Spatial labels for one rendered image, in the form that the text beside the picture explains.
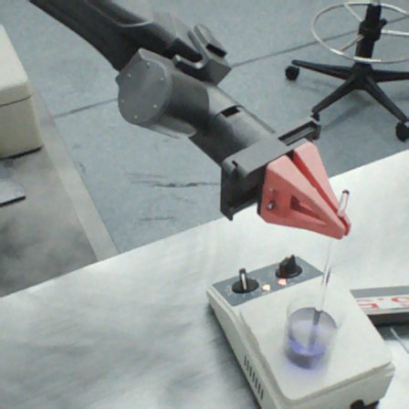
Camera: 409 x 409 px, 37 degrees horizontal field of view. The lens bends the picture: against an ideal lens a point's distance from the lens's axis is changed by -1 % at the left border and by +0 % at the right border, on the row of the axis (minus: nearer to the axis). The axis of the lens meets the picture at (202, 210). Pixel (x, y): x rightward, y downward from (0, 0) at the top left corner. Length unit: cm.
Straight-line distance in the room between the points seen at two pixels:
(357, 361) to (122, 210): 137
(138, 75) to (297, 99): 182
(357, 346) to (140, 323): 26
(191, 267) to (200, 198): 114
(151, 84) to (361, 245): 42
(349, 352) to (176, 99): 30
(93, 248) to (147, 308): 60
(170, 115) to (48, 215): 93
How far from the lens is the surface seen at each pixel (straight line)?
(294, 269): 73
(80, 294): 79
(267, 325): 65
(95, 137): 219
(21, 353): 76
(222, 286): 73
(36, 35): 281
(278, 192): 53
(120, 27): 59
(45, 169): 155
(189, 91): 53
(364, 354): 64
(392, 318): 77
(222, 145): 55
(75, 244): 136
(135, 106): 53
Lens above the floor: 138
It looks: 47 degrees down
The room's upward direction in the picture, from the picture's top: 1 degrees counter-clockwise
